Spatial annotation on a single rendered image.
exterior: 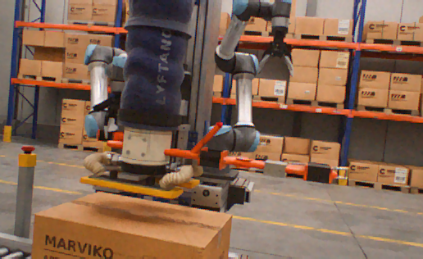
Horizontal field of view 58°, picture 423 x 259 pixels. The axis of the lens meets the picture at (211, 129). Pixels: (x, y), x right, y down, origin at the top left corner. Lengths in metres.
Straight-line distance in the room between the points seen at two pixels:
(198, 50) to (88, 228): 1.17
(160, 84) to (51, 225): 0.59
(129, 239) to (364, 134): 9.01
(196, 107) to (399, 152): 8.45
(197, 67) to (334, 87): 6.65
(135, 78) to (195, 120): 0.84
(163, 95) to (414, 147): 9.27
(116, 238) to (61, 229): 0.20
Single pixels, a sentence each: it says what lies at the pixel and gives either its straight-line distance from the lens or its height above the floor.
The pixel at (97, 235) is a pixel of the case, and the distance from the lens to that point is 1.31.
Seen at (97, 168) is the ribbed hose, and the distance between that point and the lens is 1.36.
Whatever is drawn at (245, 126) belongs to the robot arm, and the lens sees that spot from 1.92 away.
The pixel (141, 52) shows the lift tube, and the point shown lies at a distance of 1.30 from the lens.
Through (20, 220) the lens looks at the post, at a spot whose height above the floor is 0.63.
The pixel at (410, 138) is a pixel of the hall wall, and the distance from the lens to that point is 10.24.
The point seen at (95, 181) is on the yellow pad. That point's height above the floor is 1.07.
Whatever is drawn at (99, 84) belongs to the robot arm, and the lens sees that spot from 2.08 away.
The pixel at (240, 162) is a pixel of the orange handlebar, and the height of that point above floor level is 1.18.
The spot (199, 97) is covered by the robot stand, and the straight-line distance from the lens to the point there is 2.07.
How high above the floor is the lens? 1.35
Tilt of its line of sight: 3 degrees down
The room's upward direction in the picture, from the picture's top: 6 degrees clockwise
